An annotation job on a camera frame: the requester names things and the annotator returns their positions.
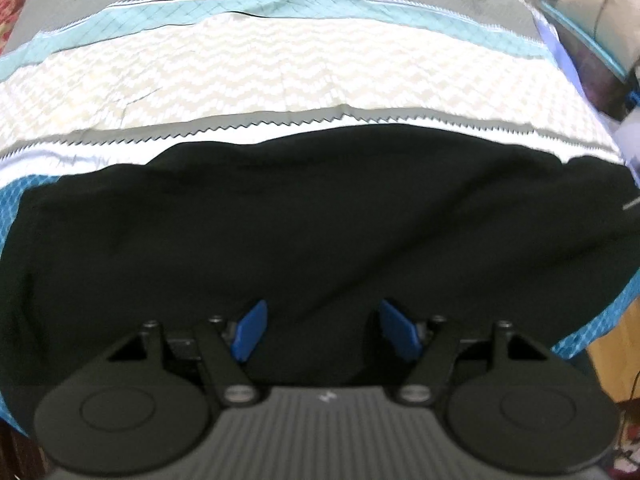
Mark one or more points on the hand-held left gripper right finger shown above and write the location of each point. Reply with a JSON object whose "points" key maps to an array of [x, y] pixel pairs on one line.
{"points": [[400, 329]]}

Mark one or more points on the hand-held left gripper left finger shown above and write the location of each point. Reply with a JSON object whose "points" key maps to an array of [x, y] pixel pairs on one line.
{"points": [[250, 329]]}

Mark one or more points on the black pants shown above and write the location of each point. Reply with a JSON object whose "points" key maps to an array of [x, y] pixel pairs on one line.
{"points": [[320, 240]]}

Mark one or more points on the striped patterned bed sheet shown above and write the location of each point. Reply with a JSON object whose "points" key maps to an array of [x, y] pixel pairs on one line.
{"points": [[280, 85]]}

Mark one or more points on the red floral cloth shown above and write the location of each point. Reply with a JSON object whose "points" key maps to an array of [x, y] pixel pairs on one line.
{"points": [[14, 2]]}

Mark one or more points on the wooden bed frame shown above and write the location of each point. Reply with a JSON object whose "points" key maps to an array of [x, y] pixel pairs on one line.
{"points": [[612, 360]]}

